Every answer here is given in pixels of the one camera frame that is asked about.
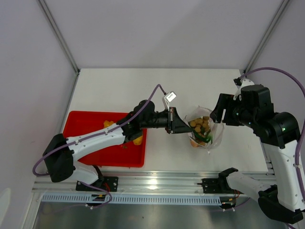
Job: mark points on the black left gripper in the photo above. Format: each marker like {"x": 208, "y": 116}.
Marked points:
{"x": 175, "y": 125}

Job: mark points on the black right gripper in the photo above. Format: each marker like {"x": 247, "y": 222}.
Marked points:
{"x": 224, "y": 102}

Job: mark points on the brown longan bunch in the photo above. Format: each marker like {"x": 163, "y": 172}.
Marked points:
{"x": 200, "y": 124}

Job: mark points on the clear zip top bag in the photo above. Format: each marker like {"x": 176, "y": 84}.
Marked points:
{"x": 216, "y": 128}

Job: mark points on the green scallion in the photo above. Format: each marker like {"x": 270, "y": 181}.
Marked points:
{"x": 205, "y": 136}

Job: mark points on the yellow ginger root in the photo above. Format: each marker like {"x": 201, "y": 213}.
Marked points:
{"x": 107, "y": 123}

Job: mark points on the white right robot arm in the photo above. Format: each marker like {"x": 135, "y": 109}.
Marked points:
{"x": 279, "y": 135}

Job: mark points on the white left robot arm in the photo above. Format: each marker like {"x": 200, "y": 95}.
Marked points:
{"x": 62, "y": 155}

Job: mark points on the red plastic tray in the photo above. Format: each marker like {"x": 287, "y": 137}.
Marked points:
{"x": 84, "y": 122}

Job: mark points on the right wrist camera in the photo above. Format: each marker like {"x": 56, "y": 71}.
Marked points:
{"x": 240, "y": 83}

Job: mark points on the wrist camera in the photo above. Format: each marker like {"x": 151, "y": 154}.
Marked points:
{"x": 240, "y": 83}
{"x": 168, "y": 97}

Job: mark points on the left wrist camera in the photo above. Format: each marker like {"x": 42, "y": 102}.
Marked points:
{"x": 168, "y": 97}

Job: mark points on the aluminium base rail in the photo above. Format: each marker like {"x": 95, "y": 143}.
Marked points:
{"x": 138, "y": 183}

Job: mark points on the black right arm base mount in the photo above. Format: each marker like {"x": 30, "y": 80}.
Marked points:
{"x": 216, "y": 186}

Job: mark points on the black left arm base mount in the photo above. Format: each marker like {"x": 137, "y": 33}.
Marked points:
{"x": 109, "y": 184}

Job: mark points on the right aluminium frame post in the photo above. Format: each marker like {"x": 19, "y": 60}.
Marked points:
{"x": 270, "y": 29}

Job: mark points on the aluminium frame post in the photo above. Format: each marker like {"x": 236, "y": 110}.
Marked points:
{"x": 58, "y": 34}
{"x": 270, "y": 29}

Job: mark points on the white slotted cable duct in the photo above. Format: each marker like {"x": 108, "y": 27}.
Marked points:
{"x": 197, "y": 200}

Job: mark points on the left aluminium frame post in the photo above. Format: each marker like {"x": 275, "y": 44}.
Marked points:
{"x": 58, "y": 34}

